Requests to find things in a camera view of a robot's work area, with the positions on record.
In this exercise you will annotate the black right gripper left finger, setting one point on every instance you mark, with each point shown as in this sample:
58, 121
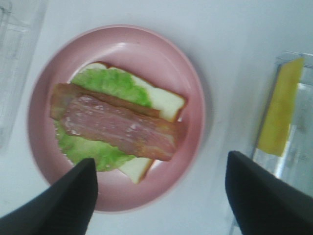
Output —
63, 209

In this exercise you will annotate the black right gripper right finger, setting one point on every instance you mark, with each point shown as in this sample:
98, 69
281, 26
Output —
263, 204

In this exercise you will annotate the green lettuce leaf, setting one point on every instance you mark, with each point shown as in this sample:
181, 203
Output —
117, 83

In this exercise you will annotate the yellow cheese slice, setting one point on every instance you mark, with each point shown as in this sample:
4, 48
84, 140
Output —
276, 126

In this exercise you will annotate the bacon strip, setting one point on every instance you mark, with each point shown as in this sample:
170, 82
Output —
64, 93
131, 132

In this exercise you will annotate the bread slice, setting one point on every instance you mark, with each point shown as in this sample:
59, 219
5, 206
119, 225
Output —
170, 105

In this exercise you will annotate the clear plastic right tray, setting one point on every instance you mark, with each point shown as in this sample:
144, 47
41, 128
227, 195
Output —
295, 165

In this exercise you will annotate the clear plastic tray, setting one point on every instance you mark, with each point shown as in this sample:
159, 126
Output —
295, 165
20, 25

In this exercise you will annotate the pink round plate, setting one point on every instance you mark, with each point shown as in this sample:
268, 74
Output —
146, 55

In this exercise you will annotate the clear plastic left tray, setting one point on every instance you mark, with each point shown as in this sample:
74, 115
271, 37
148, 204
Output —
20, 25

